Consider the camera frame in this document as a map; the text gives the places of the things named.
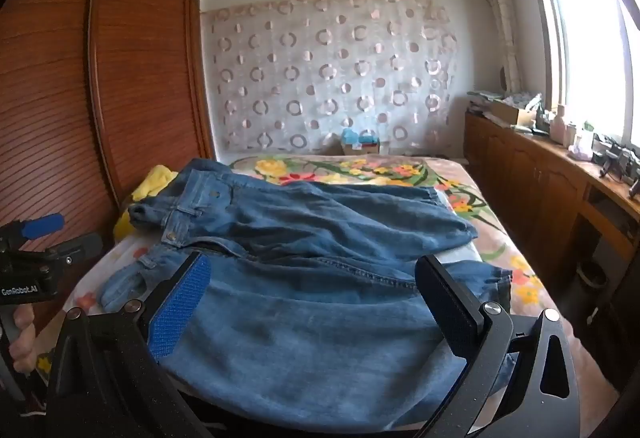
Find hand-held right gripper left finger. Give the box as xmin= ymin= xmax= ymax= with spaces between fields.
xmin=45 ymin=252 xmax=213 ymax=438

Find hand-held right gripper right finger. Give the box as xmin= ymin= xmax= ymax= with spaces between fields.
xmin=416 ymin=255 xmax=582 ymax=438

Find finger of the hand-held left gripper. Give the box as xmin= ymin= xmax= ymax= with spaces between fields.
xmin=0 ymin=213 xmax=66 ymax=251
xmin=44 ymin=233 xmax=104 ymax=269

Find blue denim pants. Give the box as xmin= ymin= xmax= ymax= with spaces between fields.
xmin=100 ymin=158 xmax=516 ymax=434

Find person's left hand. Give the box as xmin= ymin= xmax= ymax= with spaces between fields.
xmin=11 ymin=305 xmax=37 ymax=375

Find strawberry print bed sheet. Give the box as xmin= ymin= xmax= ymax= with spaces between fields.
xmin=35 ymin=195 xmax=483 ymax=376

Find yellow plush toy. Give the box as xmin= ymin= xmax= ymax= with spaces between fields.
xmin=112 ymin=164 xmax=180 ymax=241

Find grey trash bin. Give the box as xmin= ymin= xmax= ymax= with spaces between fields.
xmin=575 ymin=262 xmax=608 ymax=301

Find wooden cabinet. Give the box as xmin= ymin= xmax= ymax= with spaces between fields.
xmin=462 ymin=110 xmax=640 ymax=319

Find wooden headboard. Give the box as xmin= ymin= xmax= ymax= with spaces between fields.
xmin=0 ymin=0 xmax=217 ymax=364

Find small cardboard box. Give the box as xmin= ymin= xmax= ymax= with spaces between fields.
xmin=342 ymin=142 xmax=383 ymax=157

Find open cardboard box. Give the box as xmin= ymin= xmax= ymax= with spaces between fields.
xmin=492 ymin=98 xmax=538 ymax=126

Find stack of papers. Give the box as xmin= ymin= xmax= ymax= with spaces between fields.
xmin=467 ymin=89 xmax=506 ymax=113

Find pink bottle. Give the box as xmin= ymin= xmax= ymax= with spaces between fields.
xmin=550 ymin=104 xmax=568 ymax=143

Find circle-patterned sheer curtain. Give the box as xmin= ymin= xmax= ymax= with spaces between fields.
xmin=200 ymin=0 xmax=458 ymax=156

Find white patterned window curtain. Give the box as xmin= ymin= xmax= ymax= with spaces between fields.
xmin=475 ymin=0 xmax=523 ymax=91

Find window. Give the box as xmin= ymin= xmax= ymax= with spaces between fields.
xmin=520 ymin=0 xmax=640 ymax=149

